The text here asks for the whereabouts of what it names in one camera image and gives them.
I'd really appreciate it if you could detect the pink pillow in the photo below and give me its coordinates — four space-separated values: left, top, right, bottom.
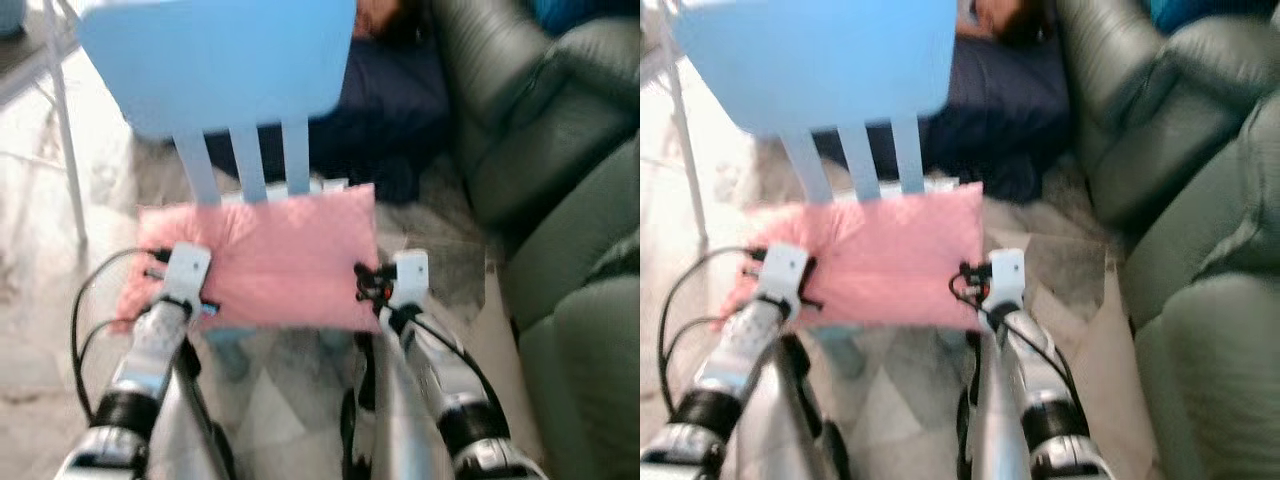
720 183 987 333
112 183 382 336

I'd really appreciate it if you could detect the green leather sofa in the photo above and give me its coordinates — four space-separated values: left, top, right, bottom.
430 0 641 480
1054 0 1280 480

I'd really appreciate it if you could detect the silver right robot leg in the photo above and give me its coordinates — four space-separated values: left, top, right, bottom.
338 328 443 480
954 328 1035 480

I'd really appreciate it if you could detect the silver robot leg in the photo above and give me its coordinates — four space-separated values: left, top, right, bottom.
338 328 443 480
954 328 1035 480
738 333 853 480
148 338 239 480

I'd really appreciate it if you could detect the white metal table leg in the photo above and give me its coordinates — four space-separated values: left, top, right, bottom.
654 0 710 248
38 0 90 248

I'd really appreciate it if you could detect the silver left robot leg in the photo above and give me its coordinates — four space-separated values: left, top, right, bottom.
148 338 239 480
738 333 853 480

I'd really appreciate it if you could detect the light blue wooden chair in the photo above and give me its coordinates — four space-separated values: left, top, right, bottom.
77 0 359 381
671 0 961 379

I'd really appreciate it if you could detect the teal cushion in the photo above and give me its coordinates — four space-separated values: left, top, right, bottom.
528 0 603 37
1148 0 1253 33

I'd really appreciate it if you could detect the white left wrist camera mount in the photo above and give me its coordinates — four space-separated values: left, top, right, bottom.
159 241 214 307
761 244 812 302

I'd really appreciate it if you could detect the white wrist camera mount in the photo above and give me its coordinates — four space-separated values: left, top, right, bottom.
761 244 812 302
987 249 1028 307
391 249 432 310
159 241 214 307

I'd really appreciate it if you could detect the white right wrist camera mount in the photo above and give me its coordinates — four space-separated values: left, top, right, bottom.
391 249 432 310
987 249 1028 307

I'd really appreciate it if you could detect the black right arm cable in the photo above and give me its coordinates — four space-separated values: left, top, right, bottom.
398 312 513 413
948 272 1081 413

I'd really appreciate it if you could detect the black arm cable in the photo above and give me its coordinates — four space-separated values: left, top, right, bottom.
656 246 767 389
69 247 167 423
948 272 1081 413
398 312 513 413

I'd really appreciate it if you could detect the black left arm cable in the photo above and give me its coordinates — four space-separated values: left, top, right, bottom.
656 246 767 389
69 247 167 423

